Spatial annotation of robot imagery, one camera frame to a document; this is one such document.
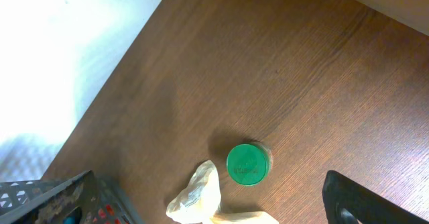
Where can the beige paper bag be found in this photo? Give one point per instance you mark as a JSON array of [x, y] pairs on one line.
[[200, 202]]

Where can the orange pasta packet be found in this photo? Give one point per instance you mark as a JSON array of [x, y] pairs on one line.
[[106, 215]]

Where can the green lidded jar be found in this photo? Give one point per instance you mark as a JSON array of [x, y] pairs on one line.
[[249, 164]]

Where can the grey plastic shopping basket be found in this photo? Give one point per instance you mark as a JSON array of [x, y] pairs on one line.
[[73, 200]]

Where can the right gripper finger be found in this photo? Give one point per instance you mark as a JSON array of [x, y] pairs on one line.
[[346, 201]]

